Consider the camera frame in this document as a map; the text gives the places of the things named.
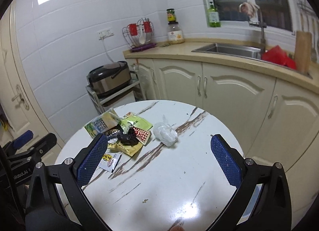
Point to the green white snack bag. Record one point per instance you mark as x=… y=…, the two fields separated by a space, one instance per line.
x=102 y=123

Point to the yellow snack bag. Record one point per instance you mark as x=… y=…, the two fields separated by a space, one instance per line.
x=128 y=150

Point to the red plastic bag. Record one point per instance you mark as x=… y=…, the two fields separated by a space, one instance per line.
x=279 y=57

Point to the black silver rice cooker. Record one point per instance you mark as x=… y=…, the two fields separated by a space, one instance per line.
x=110 y=78

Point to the wooden cutting board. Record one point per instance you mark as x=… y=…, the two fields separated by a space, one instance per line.
x=302 y=54

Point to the white yellow sachet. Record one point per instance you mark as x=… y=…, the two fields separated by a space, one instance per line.
x=109 y=161

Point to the cream kitchen cabinets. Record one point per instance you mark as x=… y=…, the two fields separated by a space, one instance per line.
x=272 y=119

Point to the hanging utensil rail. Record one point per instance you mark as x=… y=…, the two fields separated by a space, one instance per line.
x=304 y=9

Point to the metal storage cart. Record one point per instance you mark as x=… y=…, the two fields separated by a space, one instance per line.
x=134 y=86

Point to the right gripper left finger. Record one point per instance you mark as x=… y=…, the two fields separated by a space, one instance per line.
x=56 y=201

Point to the wire utensil rack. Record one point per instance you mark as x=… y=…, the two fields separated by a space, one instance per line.
x=140 y=35

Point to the green dish soap bottle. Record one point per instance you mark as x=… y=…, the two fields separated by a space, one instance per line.
x=213 y=16

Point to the black wrapper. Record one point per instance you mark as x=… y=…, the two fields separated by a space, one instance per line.
x=129 y=138

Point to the round white marble table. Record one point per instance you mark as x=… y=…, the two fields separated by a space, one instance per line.
x=161 y=187

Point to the small green lid jar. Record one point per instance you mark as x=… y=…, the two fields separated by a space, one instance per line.
x=171 y=17

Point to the cream door with handle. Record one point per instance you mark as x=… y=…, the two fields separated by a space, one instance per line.
x=17 y=99

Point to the green snack wrapper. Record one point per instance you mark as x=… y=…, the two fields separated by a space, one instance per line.
x=135 y=121

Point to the white plastic bag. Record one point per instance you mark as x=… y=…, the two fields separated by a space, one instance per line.
x=164 y=132

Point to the red white patterned wrapper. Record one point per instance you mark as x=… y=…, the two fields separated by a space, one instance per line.
x=142 y=135

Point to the white wall socket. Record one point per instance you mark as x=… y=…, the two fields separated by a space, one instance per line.
x=105 y=33

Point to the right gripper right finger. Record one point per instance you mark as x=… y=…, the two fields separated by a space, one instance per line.
x=261 y=200

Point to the pink cloth on faucet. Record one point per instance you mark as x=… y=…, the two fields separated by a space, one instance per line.
x=249 y=9

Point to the steel kitchen sink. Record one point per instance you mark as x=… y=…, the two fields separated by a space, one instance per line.
x=231 y=50

